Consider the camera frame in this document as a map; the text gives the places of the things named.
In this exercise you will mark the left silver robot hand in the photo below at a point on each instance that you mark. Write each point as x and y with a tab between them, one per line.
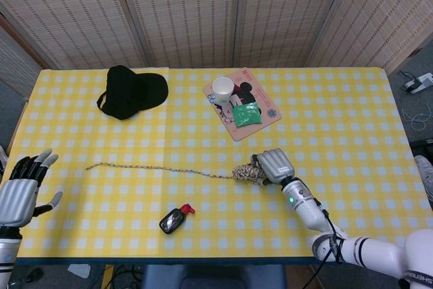
17	201

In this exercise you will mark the small black floor object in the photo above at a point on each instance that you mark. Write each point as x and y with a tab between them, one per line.
34	274

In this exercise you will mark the white paper scrap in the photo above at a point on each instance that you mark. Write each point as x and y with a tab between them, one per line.
79	269

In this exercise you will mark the black baseball cap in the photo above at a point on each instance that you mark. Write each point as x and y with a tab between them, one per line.
128	94

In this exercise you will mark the black ink bottle red cap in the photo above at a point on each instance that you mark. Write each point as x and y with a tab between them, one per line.
170	221

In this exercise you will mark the blue chair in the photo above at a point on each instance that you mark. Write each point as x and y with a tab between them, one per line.
213	277

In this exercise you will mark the white paper cup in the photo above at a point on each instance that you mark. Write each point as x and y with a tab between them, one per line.
222	91

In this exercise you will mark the green sachet packet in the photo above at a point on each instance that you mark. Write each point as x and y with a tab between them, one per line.
247	115

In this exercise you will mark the woven bamboo folding screen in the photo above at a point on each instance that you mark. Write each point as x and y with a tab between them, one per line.
189	11

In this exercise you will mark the pink cartoon mouse pad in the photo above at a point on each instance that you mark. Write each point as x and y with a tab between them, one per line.
260	97

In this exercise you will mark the yellow checked tablecloth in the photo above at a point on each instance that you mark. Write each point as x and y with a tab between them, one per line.
338	126

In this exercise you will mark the grey shoe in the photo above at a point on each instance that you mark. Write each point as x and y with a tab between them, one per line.
425	177

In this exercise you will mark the white and black floor device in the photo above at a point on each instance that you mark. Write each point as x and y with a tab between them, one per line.
417	84

